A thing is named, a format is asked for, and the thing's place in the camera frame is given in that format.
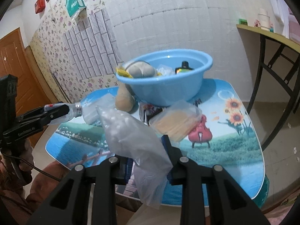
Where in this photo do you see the person's brown clothing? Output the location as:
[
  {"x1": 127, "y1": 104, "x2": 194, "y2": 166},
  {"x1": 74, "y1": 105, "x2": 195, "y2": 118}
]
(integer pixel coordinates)
[{"x1": 0, "y1": 159, "x2": 78, "y2": 225}]

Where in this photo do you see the wide white cup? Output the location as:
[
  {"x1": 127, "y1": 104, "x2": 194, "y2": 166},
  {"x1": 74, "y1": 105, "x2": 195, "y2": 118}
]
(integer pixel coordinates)
[{"x1": 258, "y1": 14, "x2": 270, "y2": 30}]

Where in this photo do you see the beige and white plush toy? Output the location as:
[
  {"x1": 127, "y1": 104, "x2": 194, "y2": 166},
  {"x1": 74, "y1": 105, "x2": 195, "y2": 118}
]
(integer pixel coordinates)
[{"x1": 115, "y1": 61, "x2": 158, "y2": 112}]

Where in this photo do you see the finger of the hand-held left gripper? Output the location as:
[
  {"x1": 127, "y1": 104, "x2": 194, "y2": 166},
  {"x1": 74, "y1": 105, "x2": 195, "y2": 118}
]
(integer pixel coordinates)
[
  {"x1": 35, "y1": 103, "x2": 70, "y2": 128},
  {"x1": 15, "y1": 106, "x2": 47, "y2": 121}
]

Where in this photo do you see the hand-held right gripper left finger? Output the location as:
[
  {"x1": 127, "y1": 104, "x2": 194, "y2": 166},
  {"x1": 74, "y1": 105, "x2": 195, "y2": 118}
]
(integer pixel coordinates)
[{"x1": 27, "y1": 156, "x2": 132, "y2": 225}]

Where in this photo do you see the black bottle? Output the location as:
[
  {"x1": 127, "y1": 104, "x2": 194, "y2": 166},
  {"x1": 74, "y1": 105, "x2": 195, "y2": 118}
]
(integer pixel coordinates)
[{"x1": 175, "y1": 61, "x2": 194, "y2": 75}]

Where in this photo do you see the translucent plastic box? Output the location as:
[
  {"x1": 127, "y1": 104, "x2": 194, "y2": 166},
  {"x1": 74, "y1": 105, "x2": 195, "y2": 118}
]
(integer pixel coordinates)
[{"x1": 82, "y1": 95, "x2": 113, "y2": 125}]

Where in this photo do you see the bag of beige sticks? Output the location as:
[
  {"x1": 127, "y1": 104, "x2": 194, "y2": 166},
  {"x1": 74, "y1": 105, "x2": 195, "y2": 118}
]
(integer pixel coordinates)
[{"x1": 149, "y1": 100, "x2": 202, "y2": 143}]

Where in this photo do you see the black cable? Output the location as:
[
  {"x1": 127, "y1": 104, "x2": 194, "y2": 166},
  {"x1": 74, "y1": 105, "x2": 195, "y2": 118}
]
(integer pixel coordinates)
[{"x1": 2, "y1": 153, "x2": 62, "y2": 182}]

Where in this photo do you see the red wall box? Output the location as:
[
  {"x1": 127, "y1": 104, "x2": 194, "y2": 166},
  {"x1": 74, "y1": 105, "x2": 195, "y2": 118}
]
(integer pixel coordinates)
[{"x1": 35, "y1": 0, "x2": 45, "y2": 14}]

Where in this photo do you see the blue plastic basin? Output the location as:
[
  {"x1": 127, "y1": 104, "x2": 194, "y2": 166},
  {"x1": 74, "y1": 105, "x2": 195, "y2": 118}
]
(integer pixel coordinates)
[{"x1": 115, "y1": 49, "x2": 213, "y2": 107}]

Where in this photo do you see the printed snack packet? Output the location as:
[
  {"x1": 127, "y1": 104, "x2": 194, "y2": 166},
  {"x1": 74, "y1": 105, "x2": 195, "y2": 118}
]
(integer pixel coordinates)
[{"x1": 139, "y1": 103, "x2": 164, "y2": 127}]

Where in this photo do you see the glass jar with metal lid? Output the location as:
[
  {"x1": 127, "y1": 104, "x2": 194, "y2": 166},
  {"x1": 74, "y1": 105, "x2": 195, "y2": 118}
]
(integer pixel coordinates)
[{"x1": 44, "y1": 101, "x2": 83, "y2": 125}]

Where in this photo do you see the green hanging bag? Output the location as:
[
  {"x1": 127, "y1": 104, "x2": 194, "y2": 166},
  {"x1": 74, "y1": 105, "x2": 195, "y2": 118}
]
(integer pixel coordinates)
[{"x1": 66, "y1": 0, "x2": 87, "y2": 20}]

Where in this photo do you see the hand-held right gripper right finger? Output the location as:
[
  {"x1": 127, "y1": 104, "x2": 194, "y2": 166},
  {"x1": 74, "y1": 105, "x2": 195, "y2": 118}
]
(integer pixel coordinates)
[{"x1": 162, "y1": 135, "x2": 268, "y2": 225}]

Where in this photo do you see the brown wooden door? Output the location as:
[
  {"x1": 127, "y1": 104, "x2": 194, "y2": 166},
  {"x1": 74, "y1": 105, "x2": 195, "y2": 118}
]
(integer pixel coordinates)
[{"x1": 0, "y1": 28, "x2": 50, "y2": 146}]

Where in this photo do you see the yellow-top side table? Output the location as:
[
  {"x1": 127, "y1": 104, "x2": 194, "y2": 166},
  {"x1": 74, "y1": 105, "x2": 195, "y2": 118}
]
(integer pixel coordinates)
[{"x1": 236, "y1": 24, "x2": 300, "y2": 152}]

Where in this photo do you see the person's left hand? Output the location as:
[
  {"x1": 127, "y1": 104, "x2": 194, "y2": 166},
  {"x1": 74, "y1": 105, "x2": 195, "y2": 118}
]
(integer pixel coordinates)
[{"x1": 0, "y1": 143, "x2": 32, "y2": 185}]

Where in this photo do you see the clear plastic bag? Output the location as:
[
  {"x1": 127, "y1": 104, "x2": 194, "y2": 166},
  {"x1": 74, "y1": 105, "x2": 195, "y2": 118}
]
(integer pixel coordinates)
[
  {"x1": 156, "y1": 64, "x2": 175, "y2": 76},
  {"x1": 96, "y1": 105, "x2": 174, "y2": 210}
]

